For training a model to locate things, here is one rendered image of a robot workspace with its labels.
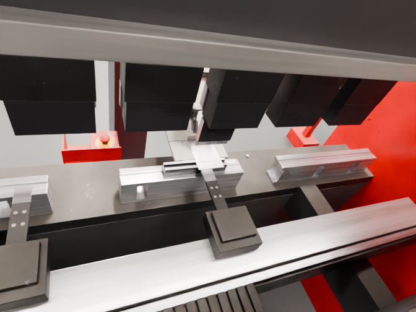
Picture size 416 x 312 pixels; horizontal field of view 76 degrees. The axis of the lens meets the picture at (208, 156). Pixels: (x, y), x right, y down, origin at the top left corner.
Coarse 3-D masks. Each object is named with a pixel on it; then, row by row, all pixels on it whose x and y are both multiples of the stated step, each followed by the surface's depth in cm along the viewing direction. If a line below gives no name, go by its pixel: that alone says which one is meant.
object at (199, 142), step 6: (204, 120) 68; (204, 126) 69; (198, 132) 71; (204, 132) 70; (210, 132) 71; (216, 132) 72; (222, 132) 73; (228, 132) 74; (198, 138) 72; (204, 138) 72; (210, 138) 73; (216, 138) 74; (222, 138) 74; (228, 138) 75; (198, 144) 74; (204, 144) 75; (210, 144) 76
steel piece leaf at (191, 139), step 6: (192, 138) 87; (192, 144) 86; (192, 150) 84; (198, 150) 85; (204, 150) 85; (210, 150) 86; (216, 150) 87; (198, 156) 83; (204, 156) 84; (210, 156) 84; (216, 156) 85; (198, 162) 81
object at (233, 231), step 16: (208, 176) 78; (224, 208) 71; (240, 208) 69; (208, 224) 65; (224, 224) 64; (240, 224) 66; (224, 240) 62; (240, 240) 64; (256, 240) 65; (224, 256) 63
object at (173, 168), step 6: (168, 162) 78; (174, 162) 79; (180, 162) 80; (192, 162) 81; (222, 162) 85; (162, 168) 80; (168, 168) 77; (174, 168) 77; (180, 168) 78; (186, 168) 79; (192, 168) 80; (216, 168) 84; (222, 168) 85; (168, 174) 78; (174, 174) 79; (180, 174) 80; (186, 174) 81
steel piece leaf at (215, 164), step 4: (220, 160) 84; (200, 164) 81; (204, 164) 81; (208, 164) 82; (212, 164) 82; (216, 164) 82; (220, 164) 83; (200, 168) 80; (204, 168) 80; (208, 168) 80
